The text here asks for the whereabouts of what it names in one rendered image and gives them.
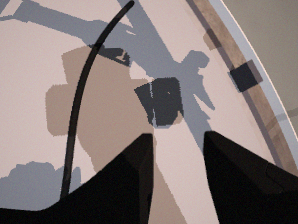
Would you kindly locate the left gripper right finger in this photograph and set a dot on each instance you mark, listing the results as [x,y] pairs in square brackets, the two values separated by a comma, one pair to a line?
[246,188]

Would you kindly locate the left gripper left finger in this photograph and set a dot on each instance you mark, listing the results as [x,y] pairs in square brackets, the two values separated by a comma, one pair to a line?
[120,193]

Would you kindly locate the black rope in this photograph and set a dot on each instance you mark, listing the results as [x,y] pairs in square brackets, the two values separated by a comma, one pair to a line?
[78,98]

